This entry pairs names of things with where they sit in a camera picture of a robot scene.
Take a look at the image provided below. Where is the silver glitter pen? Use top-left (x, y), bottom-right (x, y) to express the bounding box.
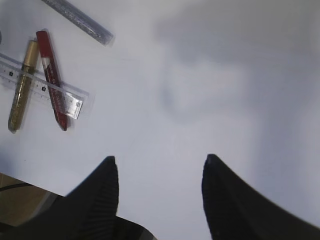
top-left (42, 0), bottom-right (114, 46)

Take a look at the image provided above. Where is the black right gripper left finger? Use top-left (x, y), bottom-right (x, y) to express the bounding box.
top-left (0, 156), bottom-right (155, 240)

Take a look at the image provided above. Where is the red glitter pen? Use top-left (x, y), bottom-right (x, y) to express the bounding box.
top-left (36, 30), bottom-right (69, 131)

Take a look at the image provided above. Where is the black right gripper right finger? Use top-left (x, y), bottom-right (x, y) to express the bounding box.
top-left (201, 154), bottom-right (320, 240)

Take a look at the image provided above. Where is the gold glitter pen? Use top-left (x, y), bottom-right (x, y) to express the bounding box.
top-left (8, 40), bottom-right (39, 134)

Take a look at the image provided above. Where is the clear plastic ruler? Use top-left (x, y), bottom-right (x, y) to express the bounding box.
top-left (0, 54), bottom-right (93, 120)

